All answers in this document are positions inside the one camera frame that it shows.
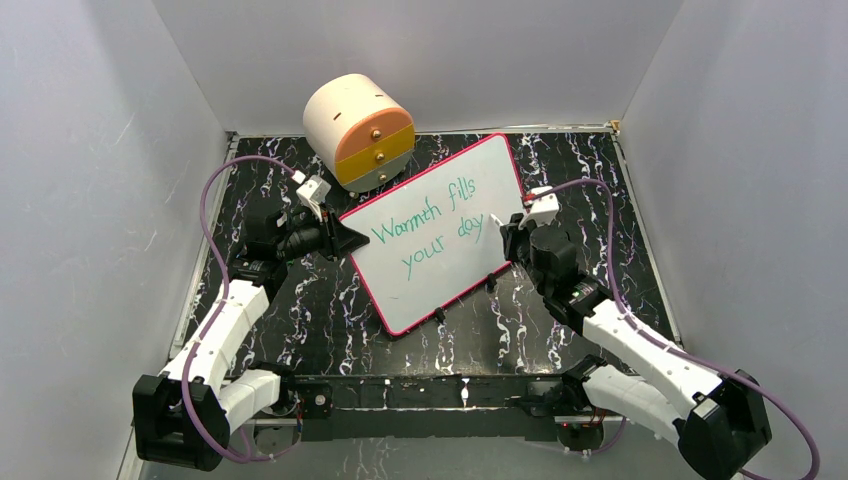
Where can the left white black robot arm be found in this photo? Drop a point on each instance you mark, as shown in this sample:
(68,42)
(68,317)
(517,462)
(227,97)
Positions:
(186,414)

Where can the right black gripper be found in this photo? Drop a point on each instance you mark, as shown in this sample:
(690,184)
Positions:
(512,235)

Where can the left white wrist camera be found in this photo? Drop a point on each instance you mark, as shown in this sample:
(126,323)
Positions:
(312,193)

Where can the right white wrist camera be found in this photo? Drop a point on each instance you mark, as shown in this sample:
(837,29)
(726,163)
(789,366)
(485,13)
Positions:
(541,207)

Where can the pink framed whiteboard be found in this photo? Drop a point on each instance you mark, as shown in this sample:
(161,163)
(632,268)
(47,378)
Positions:
(431,236)

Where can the cream cylindrical drawer box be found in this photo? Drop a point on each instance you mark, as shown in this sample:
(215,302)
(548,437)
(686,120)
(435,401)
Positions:
(363,136)

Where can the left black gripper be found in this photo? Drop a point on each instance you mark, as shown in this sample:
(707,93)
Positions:
(337,238)

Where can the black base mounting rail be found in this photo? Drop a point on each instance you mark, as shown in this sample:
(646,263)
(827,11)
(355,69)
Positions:
(530,407)

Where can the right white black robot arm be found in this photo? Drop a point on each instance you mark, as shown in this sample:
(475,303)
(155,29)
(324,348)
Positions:
(718,422)

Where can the black whiteboard foot clip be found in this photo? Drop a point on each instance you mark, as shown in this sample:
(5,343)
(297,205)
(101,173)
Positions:
(490,283)
(439,316)

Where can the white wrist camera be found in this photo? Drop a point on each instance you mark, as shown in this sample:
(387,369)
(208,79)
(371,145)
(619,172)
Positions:
(541,207)
(312,193)

